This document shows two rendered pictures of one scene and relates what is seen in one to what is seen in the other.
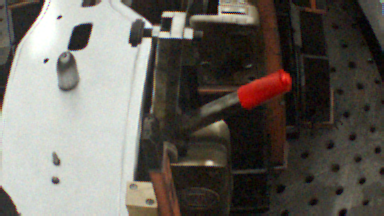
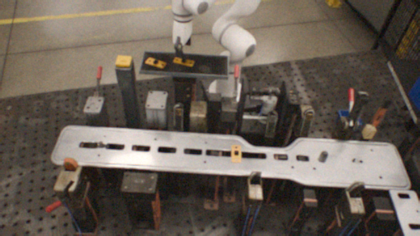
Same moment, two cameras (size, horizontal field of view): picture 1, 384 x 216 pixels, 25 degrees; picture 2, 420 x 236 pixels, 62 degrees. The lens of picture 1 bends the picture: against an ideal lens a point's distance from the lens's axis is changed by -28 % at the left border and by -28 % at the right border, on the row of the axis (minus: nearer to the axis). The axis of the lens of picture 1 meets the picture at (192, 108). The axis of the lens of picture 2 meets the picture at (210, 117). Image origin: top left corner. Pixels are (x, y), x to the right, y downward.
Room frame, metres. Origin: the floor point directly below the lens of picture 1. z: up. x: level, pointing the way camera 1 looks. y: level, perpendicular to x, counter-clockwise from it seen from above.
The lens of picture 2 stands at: (1.46, 0.86, 2.12)
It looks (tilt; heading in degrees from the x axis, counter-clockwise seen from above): 48 degrees down; 258
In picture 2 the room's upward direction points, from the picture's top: 4 degrees clockwise
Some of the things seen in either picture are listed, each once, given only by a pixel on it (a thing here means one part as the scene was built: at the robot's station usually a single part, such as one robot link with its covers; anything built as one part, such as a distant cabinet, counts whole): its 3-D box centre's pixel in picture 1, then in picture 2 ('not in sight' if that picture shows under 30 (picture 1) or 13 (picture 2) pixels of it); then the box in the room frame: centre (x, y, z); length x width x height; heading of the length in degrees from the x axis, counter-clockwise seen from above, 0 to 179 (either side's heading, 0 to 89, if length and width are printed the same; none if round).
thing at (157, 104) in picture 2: not in sight; (159, 132); (1.46, -0.15, 0.90); 0.13 x 0.10 x 0.41; 79
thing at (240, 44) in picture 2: not in sight; (235, 50); (1.07, -0.45, 1.09); 0.19 x 0.12 x 0.24; 122
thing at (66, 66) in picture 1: (66, 71); (323, 157); (0.84, 0.14, 1.02); 0.03 x 0.03 x 0.07
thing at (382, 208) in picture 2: not in sight; (368, 224); (0.68, 0.37, 0.84); 0.11 x 0.10 x 0.28; 79
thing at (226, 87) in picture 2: not in sight; (228, 79); (1.09, -0.48, 0.88); 0.19 x 0.19 x 0.18
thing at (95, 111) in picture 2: not in sight; (102, 131); (1.72, -0.20, 0.88); 0.11 x 0.10 x 0.36; 79
